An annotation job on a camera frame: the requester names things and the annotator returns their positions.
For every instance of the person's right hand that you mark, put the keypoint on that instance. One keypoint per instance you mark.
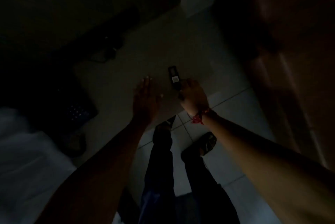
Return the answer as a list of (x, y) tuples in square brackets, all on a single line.
[(194, 99)]

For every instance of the person's leg dark trousers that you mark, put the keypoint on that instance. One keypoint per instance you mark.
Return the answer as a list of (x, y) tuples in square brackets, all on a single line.
[(160, 168), (206, 189)]

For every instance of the person's right fingers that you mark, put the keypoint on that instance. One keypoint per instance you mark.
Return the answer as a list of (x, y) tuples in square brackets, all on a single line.
[(186, 87)]

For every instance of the brown wooden door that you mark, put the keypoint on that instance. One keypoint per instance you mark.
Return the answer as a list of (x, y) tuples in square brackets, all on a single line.
[(293, 56)]

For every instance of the person's left forearm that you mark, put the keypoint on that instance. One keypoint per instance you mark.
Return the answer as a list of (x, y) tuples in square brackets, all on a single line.
[(96, 176)]

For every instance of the black handheld remote device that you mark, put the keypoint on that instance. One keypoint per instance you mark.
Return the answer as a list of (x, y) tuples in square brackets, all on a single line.
[(173, 77)]

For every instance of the person's black right sandal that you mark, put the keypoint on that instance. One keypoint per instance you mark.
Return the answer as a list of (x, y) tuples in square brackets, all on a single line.
[(202, 143)]

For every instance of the person's black left shoe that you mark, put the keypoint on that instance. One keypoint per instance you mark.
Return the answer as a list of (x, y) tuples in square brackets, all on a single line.
[(166, 123)]

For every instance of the person's left leg dark trousers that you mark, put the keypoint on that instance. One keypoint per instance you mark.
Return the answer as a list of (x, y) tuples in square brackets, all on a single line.
[(160, 168)]

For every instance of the white bed sheet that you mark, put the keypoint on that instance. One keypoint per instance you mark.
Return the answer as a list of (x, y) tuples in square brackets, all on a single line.
[(26, 163)]

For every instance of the person's left thumb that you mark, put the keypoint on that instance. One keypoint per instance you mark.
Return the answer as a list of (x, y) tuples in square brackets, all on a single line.
[(160, 98)]

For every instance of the person's left hand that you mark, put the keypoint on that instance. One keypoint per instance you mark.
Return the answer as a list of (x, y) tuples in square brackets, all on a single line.
[(145, 103)]

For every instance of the person's right forearm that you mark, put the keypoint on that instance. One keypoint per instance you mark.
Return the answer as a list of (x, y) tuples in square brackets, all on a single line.
[(269, 171)]

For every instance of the dark wooden furniture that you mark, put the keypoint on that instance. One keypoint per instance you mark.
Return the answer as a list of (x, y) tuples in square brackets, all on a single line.
[(73, 4)]

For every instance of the black perforated basket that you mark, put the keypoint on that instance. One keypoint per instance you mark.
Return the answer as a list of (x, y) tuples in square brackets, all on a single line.
[(69, 112)]

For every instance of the person's right leg dark trousers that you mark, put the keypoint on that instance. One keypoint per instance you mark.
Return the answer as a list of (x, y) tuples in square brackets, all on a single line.
[(206, 189)]

